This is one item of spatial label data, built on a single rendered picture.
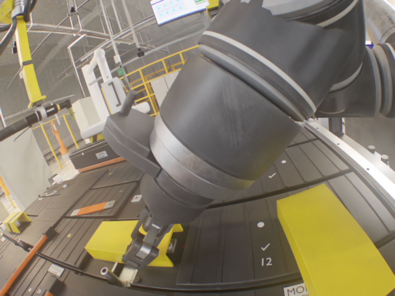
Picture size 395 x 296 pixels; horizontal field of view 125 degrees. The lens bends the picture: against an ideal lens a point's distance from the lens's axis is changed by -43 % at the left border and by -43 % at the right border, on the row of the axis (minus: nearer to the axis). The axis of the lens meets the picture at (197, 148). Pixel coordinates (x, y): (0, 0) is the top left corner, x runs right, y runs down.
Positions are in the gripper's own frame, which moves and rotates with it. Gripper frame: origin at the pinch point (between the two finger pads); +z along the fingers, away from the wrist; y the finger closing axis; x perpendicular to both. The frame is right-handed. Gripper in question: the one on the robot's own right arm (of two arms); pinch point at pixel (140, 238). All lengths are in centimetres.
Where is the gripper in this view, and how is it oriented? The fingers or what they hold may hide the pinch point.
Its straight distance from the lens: 28.9
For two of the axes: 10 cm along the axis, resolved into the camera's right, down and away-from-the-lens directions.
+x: -8.4, -5.3, -1.1
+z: -5.2, 7.5, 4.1
